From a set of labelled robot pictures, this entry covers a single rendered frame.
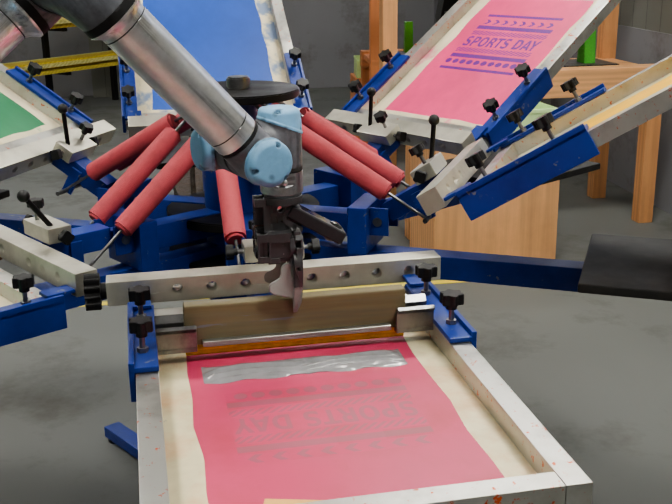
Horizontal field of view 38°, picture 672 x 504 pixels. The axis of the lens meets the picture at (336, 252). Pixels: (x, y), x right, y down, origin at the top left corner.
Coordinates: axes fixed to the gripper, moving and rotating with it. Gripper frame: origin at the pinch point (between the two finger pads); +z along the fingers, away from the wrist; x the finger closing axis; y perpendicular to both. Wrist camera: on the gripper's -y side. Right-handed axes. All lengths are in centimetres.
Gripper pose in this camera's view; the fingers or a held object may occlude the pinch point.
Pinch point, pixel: (296, 300)
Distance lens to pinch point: 178.3
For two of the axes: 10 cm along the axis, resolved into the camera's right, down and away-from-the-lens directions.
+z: 0.1, 9.5, 3.0
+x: 2.0, 2.9, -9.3
